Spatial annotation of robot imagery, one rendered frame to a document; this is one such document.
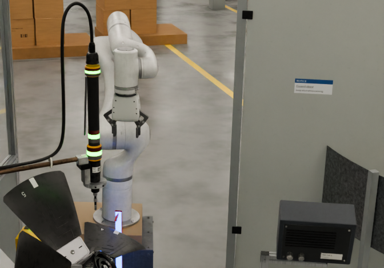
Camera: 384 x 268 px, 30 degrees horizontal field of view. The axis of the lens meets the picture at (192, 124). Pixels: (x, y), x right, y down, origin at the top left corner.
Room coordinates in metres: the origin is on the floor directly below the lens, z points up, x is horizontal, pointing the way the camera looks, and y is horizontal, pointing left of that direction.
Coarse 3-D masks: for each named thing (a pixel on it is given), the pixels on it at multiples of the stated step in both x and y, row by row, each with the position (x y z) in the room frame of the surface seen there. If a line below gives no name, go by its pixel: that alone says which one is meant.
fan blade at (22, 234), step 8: (24, 232) 1.69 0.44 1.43; (24, 240) 1.67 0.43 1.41; (32, 240) 1.70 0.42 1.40; (24, 248) 1.66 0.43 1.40; (32, 248) 1.68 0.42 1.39; (40, 248) 1.71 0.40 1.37; (48, 248) 1.73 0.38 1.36; (16, 256) 1.63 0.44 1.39; (24, 256) 1.65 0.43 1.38; (32, 256) 1.67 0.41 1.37; (40, 256) 1.70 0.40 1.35; (48, 256) 1.72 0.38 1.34; (56, 256) 1.75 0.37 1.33; (16, 264) 1.62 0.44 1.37; (24, 264) 1.64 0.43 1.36; (32, 264) 1.66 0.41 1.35; (40, 264) 1.69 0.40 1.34; (48, 264) 1.71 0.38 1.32; (56, 264) 1.74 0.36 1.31; (64, 264) 1.77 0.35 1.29
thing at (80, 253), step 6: (78, 240) 1.93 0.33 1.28; (66, 246) 1.91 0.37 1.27; (72, 246) 1.92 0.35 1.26; (78, 246) 1.92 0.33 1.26; (84, 246) 1.92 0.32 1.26; (60, 252) 1.90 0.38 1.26; (66, 252) 1.90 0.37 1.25; (78, 252) 1.91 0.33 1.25; (84, 252) 1.91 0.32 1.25; (72, 258) 1.89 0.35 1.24; (78, 258) 1.90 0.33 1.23
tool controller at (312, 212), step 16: (288, 208) 2.26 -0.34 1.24; (304, 208) 2.26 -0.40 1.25; (320, 208) 2.26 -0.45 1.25; (336, 208) 2.26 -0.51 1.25; (352, 208) 2.26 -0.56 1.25; (288, 224) 2.20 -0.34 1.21; (304, 224) 2.20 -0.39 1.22; (320, 224) 2.19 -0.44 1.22; (336, 224) 2.19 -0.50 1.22; (352, 224) 2.18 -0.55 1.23; (288, 240) 2.22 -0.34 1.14; (304, 240) 2.21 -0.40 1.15; (320, 240) 2.20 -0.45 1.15; (336, 240) 2.20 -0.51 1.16; (352, 240) 2.20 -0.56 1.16; (288, 256) 2.21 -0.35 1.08; (304, 256) 2.22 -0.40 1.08; (320, 256) 2.23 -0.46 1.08; (336, 256) 2.22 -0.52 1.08
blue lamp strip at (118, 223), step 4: (116, 212) 2.31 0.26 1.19; (120, 212) 2.31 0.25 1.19; (120, 216) 2.31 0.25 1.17; (120, 220) 2.31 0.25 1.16; (116, 224) 2.31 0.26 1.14; (120, 224) 2.31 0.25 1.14; (116, 228) 2.31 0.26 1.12; (120, 228) 2.31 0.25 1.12; (116, 260) 2.31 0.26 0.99; (120, 260) 2.31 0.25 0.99; (116, 264) 2.31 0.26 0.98; (120, 264) 2.31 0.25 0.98
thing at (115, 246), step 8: (88, 224) 2.21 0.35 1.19; (96, 224) 2.22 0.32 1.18; (88, 232) 2.16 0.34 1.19; (96, 232) 2.17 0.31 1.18; (104, 232) 2.18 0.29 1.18; (112, 232) 2.20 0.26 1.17; (120, 232) 2.22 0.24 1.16; (88, 240) 2.10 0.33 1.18; (96, 240) 2.11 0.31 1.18; (104, 240) 2.12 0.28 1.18; (112, 240) 2.12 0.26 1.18; (120, 240) 2.14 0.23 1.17; (128, 240) 2.17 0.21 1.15; (88, 248) 2.05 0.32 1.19; (96, 248) 2.05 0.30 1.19; (104, 248) 2.05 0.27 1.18; (112, 248) 2.06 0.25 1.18; (120, 248) 2.08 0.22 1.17; (128, 248) 2.10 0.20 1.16; (136, 248) 2.13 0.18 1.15; (144, 248) 2.17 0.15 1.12; (112, 256) 2.00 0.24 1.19; (120, 256) 2.02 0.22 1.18
